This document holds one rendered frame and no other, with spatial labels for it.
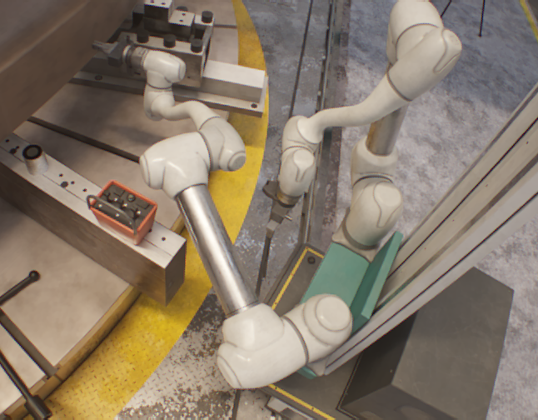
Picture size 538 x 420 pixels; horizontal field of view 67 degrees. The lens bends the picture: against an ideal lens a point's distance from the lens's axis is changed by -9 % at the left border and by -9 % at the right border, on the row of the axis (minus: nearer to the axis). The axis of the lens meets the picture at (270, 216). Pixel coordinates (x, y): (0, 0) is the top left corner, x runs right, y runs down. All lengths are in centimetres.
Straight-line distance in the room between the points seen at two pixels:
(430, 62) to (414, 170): 203
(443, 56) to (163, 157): 78
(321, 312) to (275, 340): 14
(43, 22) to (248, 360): 131
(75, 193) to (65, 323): 53
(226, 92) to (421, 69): 156
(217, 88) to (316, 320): 161
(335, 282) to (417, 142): 190
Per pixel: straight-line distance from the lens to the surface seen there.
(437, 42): 111
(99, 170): 224
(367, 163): 157
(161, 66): 178
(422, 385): 144
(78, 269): 198
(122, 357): 215
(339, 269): 160
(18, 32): 169
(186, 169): 126
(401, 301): 118
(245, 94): 249
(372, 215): 148
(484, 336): 163
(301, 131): 147
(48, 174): 179
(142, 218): 150
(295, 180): 139
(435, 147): 334
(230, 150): 131
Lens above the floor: 207
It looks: 56 degrees down
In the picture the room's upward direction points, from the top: 20 degrees clockwise
